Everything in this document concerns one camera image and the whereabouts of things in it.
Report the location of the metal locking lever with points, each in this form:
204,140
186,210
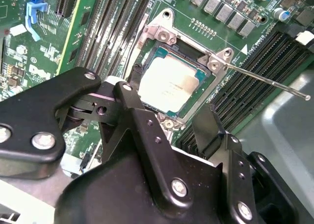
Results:
265,80

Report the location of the silver square CPU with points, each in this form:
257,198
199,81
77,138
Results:
169,82

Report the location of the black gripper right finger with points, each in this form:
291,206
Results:
238,165

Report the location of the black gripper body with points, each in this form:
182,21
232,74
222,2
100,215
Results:
117,197

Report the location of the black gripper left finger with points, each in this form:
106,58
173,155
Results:
29,116

